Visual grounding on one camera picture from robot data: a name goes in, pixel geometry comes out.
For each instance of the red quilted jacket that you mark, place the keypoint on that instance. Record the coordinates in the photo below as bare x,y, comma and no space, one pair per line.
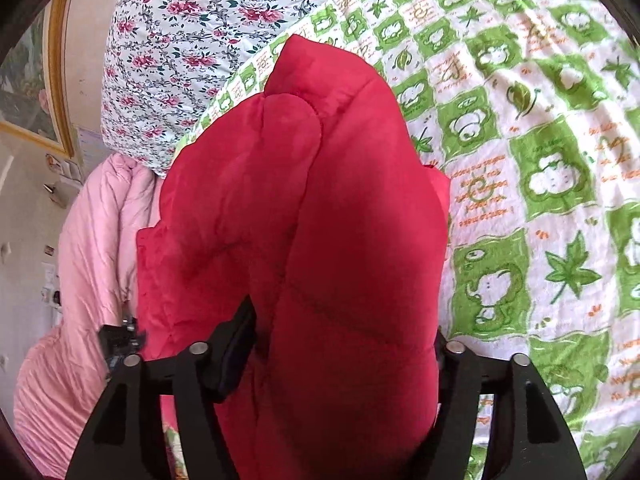
325,240

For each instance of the white wall paper sheet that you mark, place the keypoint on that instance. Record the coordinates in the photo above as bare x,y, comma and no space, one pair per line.
92,144

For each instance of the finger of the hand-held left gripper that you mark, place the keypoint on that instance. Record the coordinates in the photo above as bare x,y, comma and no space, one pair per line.
117,340

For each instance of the pink quilt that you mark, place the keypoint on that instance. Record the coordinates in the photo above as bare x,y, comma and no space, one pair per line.
90,270

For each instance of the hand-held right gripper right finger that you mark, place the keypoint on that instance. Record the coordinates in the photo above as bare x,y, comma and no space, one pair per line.
452,375

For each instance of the gold framed picture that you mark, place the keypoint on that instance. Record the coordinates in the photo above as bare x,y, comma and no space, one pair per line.
35,90

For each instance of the white floral quilt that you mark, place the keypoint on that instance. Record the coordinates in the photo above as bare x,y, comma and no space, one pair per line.
190,50

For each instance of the green and white patterned blanket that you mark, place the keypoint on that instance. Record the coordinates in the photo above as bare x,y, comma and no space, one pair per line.
525,160

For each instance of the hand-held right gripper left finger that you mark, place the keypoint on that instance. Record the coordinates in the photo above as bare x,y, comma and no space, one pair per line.
235,355

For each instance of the white wall switch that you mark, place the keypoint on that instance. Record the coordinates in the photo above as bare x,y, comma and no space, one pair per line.
50,285

